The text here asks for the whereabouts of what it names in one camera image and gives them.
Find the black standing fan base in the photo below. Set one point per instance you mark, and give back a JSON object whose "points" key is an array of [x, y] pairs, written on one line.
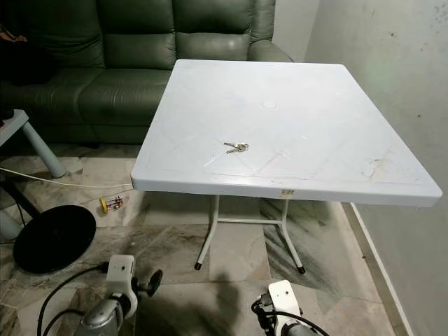
{"points": [[54, 238]]}

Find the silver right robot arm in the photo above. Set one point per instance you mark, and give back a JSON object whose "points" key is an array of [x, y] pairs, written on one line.
{"points": [[299, 329]]}

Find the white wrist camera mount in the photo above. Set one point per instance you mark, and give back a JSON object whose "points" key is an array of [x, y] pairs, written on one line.
{"points": [[120, 273], [283, 298]]}

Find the dark green leather sofa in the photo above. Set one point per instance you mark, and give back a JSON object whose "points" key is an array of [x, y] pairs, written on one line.
{"points": [[126, 84]]}

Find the white plastic folding table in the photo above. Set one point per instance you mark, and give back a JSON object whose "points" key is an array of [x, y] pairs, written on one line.
{"points": [[287, 126]]}

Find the small yellow wheeled toy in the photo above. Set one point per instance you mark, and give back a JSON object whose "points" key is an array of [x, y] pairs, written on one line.
{"points": [[105, 204]]}

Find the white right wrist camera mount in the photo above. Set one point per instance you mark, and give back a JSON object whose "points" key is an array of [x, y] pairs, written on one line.
{"points": [[283, 298]]}

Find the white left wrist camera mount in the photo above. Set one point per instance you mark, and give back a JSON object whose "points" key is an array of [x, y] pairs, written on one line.
{"points": [[120, 273]]}

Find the black bag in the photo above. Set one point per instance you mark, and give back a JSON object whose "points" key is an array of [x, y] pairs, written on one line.
{"points": [[28, 63]]}

